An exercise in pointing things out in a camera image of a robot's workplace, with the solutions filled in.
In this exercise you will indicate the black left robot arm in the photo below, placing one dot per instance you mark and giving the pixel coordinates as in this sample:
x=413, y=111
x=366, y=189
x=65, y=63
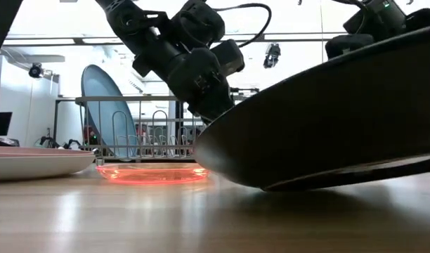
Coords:
x=130, y=21

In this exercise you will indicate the orange transparent plate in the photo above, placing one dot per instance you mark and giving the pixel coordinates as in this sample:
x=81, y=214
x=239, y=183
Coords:
x=151, y=174

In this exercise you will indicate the floral patterned plate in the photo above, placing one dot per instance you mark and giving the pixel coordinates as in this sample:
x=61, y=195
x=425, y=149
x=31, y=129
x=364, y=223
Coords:
x=324, y=123

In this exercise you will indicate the black ceiling spotlight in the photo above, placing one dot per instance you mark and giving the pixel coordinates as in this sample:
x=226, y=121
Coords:
x=35, y=70
x=272, y=54

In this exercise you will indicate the large blue plate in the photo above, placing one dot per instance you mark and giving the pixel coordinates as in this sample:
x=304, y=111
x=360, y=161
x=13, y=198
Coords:
x=102, y=91

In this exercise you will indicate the black background robot arm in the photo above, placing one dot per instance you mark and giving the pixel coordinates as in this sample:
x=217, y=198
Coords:
x=48, y=141

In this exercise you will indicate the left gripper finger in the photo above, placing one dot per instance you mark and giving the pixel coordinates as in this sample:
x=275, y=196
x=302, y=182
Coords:
x=222, y=98
x=201, y=102

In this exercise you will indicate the red black power station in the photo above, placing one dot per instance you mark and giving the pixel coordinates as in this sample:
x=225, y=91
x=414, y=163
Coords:
x=90, y=135

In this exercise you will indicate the white plate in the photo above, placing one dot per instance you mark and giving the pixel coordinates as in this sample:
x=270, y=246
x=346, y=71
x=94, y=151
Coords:
x=32, y=168

